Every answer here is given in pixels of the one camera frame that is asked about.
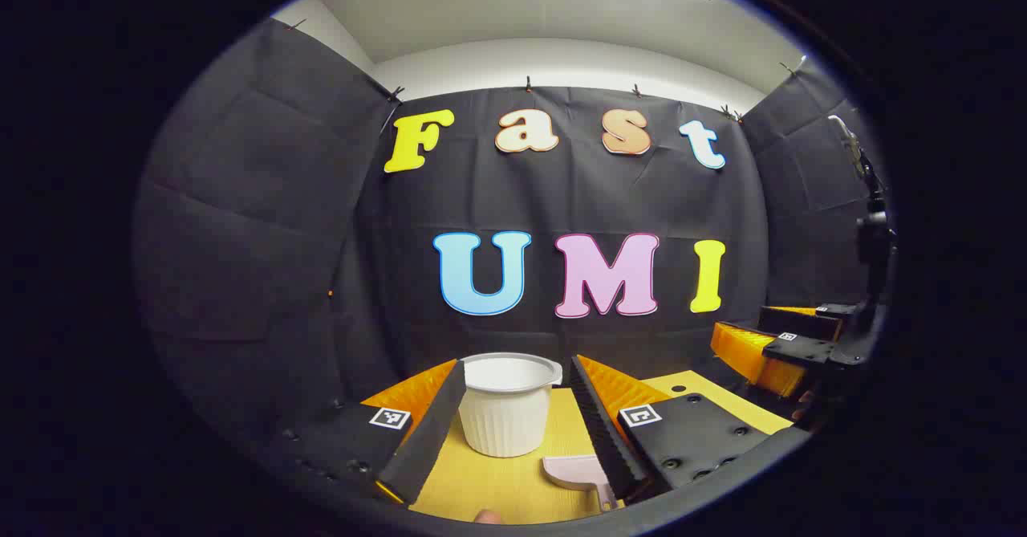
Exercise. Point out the white ribbed garbage bin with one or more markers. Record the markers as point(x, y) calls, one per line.
point(505, 421)

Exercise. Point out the yellow wooden desktop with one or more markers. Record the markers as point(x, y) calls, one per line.
point(497, 485)

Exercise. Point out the pink plastic dustpan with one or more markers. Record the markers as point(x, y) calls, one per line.
point(574, 471)

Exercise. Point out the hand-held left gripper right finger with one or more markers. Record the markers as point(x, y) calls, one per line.
point(598, 425)

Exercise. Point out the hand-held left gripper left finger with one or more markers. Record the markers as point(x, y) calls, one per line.
point(429, 433)

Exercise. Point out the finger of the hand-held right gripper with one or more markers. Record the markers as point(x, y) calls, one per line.
point(802, 322)
point(754, 356)

